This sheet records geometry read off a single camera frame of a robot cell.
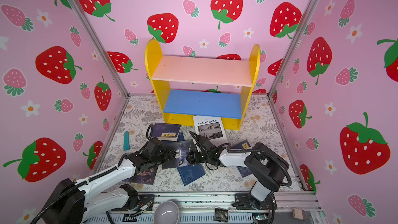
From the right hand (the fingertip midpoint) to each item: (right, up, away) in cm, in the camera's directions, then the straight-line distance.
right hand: (189, 158), depth 86 cm
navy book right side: (+31, -6, -2) cm, 32 cm away
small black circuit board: (+17, -20, -17) cm, 31 cm away
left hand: (-9, +2, 0) cm, 10 cm away
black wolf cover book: (-3, +6, +4) cm, 8 cm away
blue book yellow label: (+1, -7, -3) cm, 8 cm away
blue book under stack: (-6, +10, +11) cm, 16 cm away
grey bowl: (-9, -20, -15) cm, 27 cm away
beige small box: (+52, -20, -16) cm, 58 cm away
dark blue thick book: (-16, +13, +13) cm, 24 cm away
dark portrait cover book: (-22, -8, -4) cm, 24 cm away
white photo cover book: (+14, +16, +11) cm, 24 cm away
